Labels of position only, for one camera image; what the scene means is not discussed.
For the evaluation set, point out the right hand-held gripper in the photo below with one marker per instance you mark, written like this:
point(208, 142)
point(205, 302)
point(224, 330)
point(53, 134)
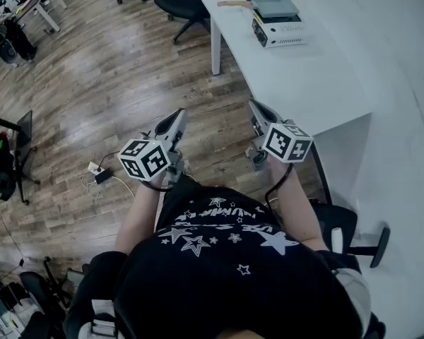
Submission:
point(286, 143)

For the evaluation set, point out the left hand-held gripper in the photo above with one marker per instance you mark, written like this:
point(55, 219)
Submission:
point(145, 159)

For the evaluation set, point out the white portable induction stove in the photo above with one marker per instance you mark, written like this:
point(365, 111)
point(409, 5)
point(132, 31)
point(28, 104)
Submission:
point(286, 35)

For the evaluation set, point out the person's left forearm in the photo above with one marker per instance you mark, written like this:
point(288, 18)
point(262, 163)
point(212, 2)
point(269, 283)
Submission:
point(138, 217)

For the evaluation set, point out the person's right forearm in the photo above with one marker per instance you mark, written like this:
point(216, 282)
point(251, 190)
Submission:
point(300, 203)

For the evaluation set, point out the white table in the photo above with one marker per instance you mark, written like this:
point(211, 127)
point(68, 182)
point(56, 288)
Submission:
point(297, 80)

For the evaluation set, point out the black power adapter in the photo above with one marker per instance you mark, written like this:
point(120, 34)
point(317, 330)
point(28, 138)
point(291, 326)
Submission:
point(103, 176)

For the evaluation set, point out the white power strip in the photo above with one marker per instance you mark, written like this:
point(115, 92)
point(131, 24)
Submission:
point(94, 167)

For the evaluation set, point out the black monitor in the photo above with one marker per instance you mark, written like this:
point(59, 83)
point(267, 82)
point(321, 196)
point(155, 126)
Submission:
point(24, 132)

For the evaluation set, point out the black star-print shirt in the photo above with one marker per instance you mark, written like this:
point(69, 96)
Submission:
point(215, 288)

